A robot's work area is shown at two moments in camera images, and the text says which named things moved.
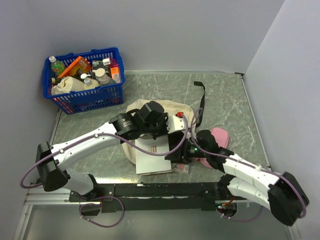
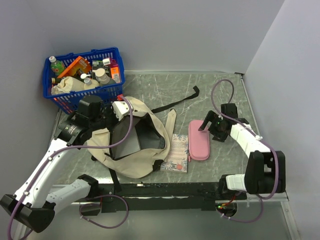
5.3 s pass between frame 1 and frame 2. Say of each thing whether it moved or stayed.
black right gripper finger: moved
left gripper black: moved
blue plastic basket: stayed
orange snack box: stayed
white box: moved
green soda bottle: stayed
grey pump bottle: stayed
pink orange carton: stayed
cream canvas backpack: moved
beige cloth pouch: stayed
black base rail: stayed
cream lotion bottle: stayed
